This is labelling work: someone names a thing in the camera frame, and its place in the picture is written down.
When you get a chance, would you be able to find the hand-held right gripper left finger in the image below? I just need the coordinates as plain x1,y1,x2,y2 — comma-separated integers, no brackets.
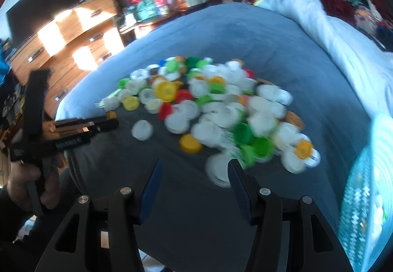
34,159,164,272

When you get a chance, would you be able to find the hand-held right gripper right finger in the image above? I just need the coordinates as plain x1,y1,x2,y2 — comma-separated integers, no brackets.
227,159,353,272

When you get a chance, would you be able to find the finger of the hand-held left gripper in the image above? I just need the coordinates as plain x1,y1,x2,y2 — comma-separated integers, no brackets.
55,119,120,137
44,116,108,127

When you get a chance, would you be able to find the pile of mixed bottle caps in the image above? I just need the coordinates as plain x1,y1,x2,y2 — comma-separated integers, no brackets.
95,56,321,188

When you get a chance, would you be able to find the teal plastic strainer basket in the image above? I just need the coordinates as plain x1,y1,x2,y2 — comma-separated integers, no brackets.
338,114,393,272

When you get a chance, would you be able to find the person's left hand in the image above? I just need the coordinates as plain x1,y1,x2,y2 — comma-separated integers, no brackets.
6,155,63,216

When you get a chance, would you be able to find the wooden dresser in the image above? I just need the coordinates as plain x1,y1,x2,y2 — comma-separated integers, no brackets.
8,0,126,119

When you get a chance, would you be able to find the light blue duvet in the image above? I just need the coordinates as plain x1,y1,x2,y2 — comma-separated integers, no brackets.
255,0,393,119

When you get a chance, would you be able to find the pile of mixed clothes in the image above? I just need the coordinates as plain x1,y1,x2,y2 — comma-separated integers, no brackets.
353,0,393,52

